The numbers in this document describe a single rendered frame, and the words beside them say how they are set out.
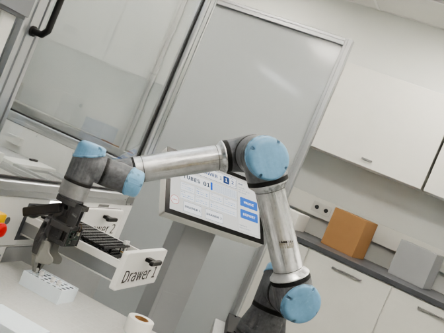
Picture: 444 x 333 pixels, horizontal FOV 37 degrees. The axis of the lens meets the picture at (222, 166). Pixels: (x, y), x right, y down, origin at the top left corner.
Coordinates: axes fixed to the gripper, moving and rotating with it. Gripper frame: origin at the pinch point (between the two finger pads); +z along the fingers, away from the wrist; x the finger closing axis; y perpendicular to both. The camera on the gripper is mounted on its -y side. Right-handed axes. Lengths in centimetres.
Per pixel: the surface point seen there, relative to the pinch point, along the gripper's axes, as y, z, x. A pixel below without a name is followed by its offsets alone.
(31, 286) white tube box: 3.2, 4.2, -3.4
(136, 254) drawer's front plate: 18.4, -11.0, 16.3
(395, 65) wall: 8, -159, 388
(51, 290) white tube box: 8.8, 2.6, -3.4
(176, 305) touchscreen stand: 2, 24, 121
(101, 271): 12.3, -3.4, 12.4
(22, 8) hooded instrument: 12, -56, -58
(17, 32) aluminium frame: -15, -54, -22
